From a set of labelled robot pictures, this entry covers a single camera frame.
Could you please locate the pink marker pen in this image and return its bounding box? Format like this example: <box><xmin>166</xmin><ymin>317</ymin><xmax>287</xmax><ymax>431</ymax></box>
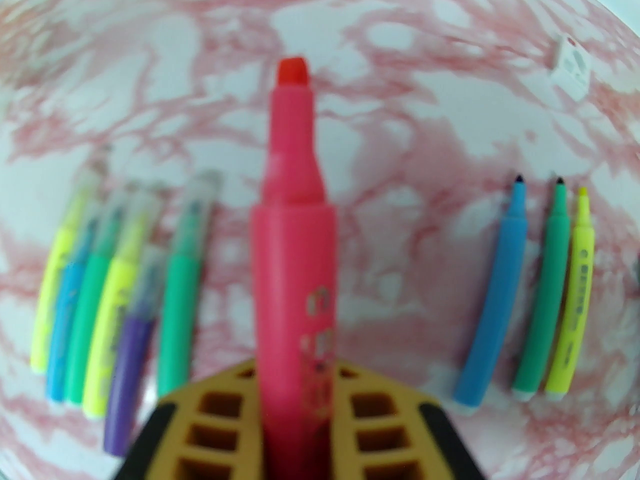
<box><xmin>249</xmin><ymin>57</ymin><xmax>340</xmax><ymax>480</ymax></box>

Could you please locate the small white paper tag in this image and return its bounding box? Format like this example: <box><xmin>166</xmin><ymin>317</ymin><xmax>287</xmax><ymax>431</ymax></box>
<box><xmin>550</xmin><ymin>35</ymin><xmax>594</xmax><ymax>102</ymax></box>

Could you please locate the yellow marker pen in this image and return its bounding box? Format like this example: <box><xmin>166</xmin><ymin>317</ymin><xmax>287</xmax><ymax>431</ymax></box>
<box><xmin>82</xmin><ymin>193</ymin><xmax>156</xmax><ymax>420</ymax></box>
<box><xmin>30</xmin><ymin>178</ymin><xmax>101</xmax><ymax>375</ymax></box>
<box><xmin>544</xmin><ymin>187</ymin><xmax>597</xmax><ymax>402</ymax></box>

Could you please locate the purple marker pen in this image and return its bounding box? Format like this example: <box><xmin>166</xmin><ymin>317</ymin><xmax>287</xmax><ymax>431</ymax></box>
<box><xmin>103</xmin><ymin>248</ymin><xmax>166</xmax><ymax>457</ymax></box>

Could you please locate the blue marker pen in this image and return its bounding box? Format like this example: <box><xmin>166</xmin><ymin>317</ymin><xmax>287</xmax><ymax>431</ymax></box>
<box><xmin>452</xmin><ymin>173</ymin><xmax>529</xmax><ymax>417</ymax></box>
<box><xmin>46</xmin><ymin>208</ymin><xmax>101</xmax><ymax>404</ymax></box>

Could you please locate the green marker pen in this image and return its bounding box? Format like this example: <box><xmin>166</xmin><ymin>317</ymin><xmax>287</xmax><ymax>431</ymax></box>
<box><xmin>511</xmin><ymin>175</ymin><xmax>572</xmax><ymax>402</ymax></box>
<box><xmin>156</xmin><ymin>172</ymin><xmax>222</xmax><ymax>400</ymax></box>
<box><xmin>65</xmin><ymin>203</ymin><xmax>126</xmax><ymax>407</ymax></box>

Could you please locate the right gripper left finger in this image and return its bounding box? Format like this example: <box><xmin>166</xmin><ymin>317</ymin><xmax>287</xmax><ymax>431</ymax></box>
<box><xmin>115</xmin><ymin>359</ymin><xmax>264</xmax><ymax>480</ymax></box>

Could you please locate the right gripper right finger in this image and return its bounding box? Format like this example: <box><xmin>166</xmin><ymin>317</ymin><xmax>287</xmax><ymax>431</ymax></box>
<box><xmin>332</xmin><ymin>357</ymin><xmax>488</xmax><ymax>480</ymax></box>

